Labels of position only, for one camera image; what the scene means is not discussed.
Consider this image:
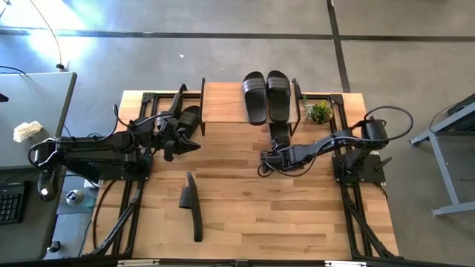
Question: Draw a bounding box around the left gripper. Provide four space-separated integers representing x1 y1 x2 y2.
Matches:
154 116 202 162

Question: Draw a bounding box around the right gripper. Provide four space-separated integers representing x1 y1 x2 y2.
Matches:
261 137 295 174

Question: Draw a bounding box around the wooden shelf with black legs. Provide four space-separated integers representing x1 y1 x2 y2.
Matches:
197 76 302 138

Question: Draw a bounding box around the small potted green plant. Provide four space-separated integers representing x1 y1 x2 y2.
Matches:
301 93 334 125

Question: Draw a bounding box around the clear plastic water bottle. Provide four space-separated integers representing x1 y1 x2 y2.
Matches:
65 188 98 208

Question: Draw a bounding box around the black computer mouse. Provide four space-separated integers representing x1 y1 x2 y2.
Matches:
36 168 59 203

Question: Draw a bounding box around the grey office desk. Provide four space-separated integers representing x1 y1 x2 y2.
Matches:
0 165 68 263
0 71 78 171

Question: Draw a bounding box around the crumpled white tissue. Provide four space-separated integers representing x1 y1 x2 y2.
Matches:
13 120 44 144

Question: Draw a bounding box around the black computer keyboard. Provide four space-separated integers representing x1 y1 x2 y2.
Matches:
0 181 27 225

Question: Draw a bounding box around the black aluminium table frame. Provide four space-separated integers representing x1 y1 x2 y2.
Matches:
88 90 400 260

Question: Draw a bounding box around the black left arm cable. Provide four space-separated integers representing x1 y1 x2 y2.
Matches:
27 103 175 168

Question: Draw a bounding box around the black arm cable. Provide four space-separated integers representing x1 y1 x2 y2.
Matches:
27 103 175 168
257 105 415 178

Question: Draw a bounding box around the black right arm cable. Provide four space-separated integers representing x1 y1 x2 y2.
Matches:
257 105 415 178

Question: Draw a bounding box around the silver metal bracket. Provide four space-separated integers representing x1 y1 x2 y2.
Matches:
117 259 160 267
324 260 368 267

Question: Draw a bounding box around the thin black floor cable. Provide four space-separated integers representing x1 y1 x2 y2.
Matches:
28 0 66 72

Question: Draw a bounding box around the grey metal desk frame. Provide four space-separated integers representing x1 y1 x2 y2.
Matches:
410 92 475 218

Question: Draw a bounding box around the black desk cable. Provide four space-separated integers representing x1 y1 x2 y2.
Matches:
0 65 27 76

